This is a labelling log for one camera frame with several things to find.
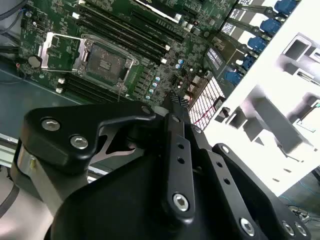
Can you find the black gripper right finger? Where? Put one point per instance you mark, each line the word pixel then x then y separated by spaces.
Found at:
pixel 236 200

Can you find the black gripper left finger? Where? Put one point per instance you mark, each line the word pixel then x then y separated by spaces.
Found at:
pixel 62 117

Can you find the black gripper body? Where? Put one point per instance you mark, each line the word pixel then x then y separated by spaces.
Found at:
pixel 120 205

